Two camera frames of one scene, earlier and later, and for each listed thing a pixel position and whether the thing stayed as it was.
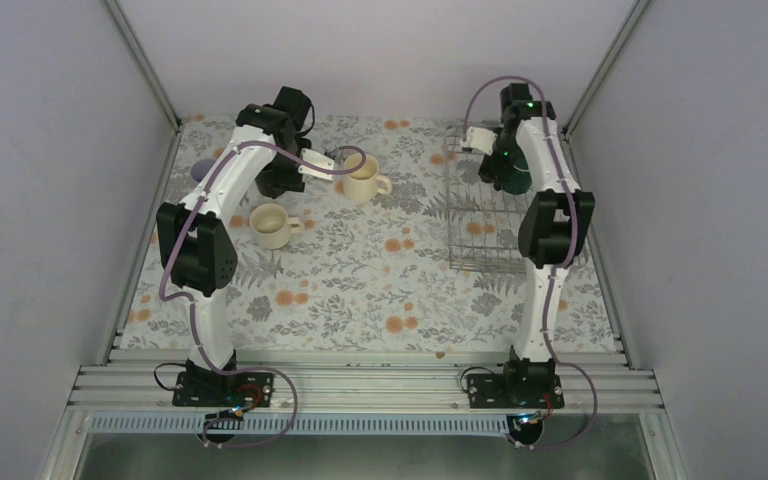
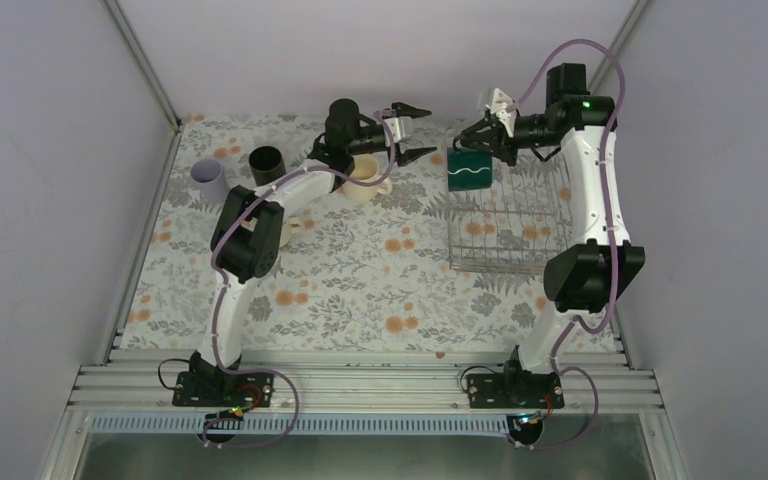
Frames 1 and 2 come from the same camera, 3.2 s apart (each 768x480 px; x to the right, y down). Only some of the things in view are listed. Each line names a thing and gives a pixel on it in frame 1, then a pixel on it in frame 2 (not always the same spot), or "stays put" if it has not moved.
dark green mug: (517, 176) → (469, 169)
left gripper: (280, 180) → (409, 156)
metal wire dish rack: (483, 222) stays put
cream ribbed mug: (365, 184) stays put
